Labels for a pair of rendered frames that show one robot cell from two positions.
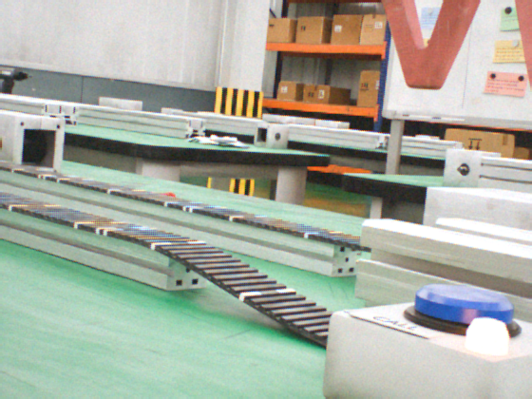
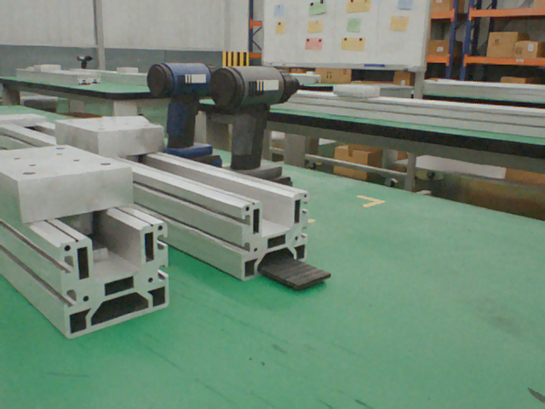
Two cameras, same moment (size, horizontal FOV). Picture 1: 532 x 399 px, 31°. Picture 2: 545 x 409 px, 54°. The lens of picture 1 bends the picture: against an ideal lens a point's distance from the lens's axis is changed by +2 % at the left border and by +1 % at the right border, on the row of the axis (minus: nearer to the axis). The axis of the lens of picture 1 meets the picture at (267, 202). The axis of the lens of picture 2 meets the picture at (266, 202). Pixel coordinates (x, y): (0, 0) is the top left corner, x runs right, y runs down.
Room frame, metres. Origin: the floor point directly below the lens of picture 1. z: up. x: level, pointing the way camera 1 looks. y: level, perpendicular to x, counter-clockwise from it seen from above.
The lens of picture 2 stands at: (-0.41, -0.82, 1.01)
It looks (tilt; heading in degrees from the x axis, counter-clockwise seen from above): 15 degrees down; 4
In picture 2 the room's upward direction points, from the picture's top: 1 degrees clockwise
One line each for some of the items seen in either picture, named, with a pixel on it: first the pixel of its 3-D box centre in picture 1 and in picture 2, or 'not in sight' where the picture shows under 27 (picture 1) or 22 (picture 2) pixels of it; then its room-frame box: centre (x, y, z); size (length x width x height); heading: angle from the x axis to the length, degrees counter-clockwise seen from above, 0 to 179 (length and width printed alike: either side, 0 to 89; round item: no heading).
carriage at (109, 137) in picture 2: not in sight; (108, 144); (0.43, -0.51, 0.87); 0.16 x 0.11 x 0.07; 46
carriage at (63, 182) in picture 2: not in sight; (49, 191); (0.12, -0.56, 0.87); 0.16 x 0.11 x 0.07; 46
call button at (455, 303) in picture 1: (462, 314); not in sight; (0.39, -0.09, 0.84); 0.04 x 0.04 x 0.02
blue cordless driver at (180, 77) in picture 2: not in sight; (197, 122); (0.61, -0.62, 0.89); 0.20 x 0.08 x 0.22; 145
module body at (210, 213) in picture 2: not in sight; (110, 174); (0.43, -0.51, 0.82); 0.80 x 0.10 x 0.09; 46
